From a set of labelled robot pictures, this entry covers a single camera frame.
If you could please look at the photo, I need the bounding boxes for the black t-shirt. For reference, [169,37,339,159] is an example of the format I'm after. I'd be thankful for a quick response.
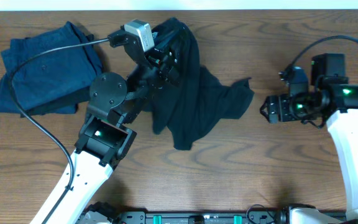
[144,17,254,151]

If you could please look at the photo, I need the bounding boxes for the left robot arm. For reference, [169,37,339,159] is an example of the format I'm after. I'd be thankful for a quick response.
[32,20,187,223]

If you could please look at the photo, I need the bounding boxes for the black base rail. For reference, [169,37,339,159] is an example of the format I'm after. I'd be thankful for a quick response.
[76,202,358,224]

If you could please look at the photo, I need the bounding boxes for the folded blue garment bottom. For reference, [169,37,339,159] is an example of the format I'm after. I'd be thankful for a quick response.
[0,74,89,113]

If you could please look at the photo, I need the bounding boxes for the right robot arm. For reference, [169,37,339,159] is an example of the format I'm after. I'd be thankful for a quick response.
[260,54,358,223]

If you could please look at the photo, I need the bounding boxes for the folded blue shorts top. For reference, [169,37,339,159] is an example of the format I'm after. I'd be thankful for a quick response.
[0,21,103,113]

